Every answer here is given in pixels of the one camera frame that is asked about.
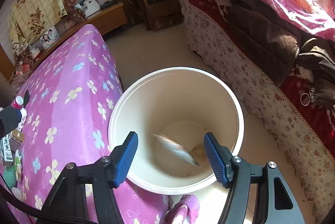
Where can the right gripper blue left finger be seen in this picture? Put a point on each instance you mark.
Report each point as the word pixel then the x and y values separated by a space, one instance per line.
pixel 121 159

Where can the framed couple photo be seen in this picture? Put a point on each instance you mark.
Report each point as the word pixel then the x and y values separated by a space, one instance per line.
pixel 49 37

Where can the yellow floral cloth cover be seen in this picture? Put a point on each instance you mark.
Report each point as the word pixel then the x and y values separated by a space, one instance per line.
pixel 29 19

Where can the floral covered sofa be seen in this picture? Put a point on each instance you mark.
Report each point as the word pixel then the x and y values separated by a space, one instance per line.
pixel 304 133

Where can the red white small bottle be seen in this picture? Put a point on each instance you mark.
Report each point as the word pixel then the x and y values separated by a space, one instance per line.
pixel 18 102

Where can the brown cardboard box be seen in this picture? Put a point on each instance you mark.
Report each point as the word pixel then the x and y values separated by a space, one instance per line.
pixel 16 140

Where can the white plastic trash bucket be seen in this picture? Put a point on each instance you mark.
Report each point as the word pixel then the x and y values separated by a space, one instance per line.
pixel 182 104

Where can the brown quilted jacket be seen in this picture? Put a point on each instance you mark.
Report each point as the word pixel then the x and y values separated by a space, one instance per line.
pixel 270 42

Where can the black remote on cabinet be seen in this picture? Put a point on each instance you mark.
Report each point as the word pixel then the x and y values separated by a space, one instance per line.
pixel 108 4

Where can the falling brown wrapper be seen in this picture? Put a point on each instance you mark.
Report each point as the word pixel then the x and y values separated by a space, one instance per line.
pixel 177 150

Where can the pink floral tablecloth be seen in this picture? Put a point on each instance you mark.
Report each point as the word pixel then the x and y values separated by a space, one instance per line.
pixel 72 96

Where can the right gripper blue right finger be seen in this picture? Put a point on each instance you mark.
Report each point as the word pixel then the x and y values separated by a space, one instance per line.
pixel 220 160

